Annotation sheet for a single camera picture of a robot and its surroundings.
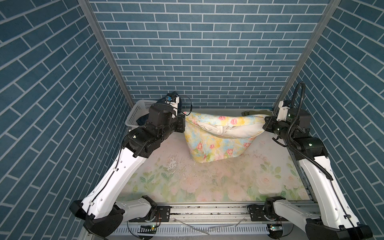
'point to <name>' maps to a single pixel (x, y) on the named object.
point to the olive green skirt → (263, 112)
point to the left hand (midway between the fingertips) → (184, 115)
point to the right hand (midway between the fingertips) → (264, 115)
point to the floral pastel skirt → (214, 137)
